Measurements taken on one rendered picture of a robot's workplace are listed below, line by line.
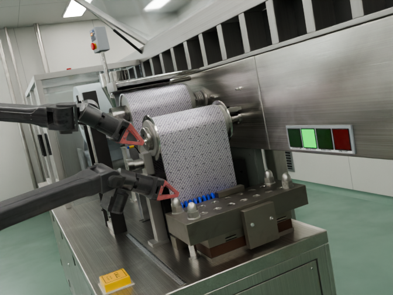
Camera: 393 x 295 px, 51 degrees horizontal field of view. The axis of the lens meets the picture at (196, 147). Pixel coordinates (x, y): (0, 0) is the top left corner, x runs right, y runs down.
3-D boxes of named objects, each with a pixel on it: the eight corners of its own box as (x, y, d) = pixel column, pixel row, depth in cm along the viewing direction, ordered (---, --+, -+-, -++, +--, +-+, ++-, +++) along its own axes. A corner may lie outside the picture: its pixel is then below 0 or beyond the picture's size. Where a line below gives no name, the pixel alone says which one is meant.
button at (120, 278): (100, 284, 113) (98, 276, 113) (125, 275, 116) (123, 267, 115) (106, 294, 106) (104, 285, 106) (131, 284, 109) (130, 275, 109)
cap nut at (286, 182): (279, 187, 126) (276, 173, 126) (288, 184, 128) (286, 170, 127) (286, 189, 123) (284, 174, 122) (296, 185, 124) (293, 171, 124)
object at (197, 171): (173, 212, 128) (161, 155, 126) (237, 192, 137) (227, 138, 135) (173, 213, 128) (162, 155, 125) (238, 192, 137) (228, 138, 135)
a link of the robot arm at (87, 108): (74, 120, 117) (84, 103, 116) (75, 115, 123) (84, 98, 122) (96, 131, 119) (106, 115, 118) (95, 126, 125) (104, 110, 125)
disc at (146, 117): (146, 155, 139) (139, 112, 135) (147, 154, 139) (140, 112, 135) (162, 165, 126) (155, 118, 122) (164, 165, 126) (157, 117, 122)
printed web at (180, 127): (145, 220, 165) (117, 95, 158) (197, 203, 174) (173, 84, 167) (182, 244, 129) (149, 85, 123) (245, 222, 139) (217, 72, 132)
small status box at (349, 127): (289, 149, 120) (285, 126, 119) (290, 148, 120) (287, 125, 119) (354, 154, 97) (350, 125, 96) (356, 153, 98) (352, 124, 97)
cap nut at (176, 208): (169, 213, 122) (166, 198, 121) (181, 209, 123) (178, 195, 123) (174, 215, 119) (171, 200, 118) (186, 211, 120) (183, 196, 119)
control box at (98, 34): (90, 54, 178) (85, 30, 176) (104, 52, 181) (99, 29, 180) (95, 51, 172) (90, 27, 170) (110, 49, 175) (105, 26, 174)
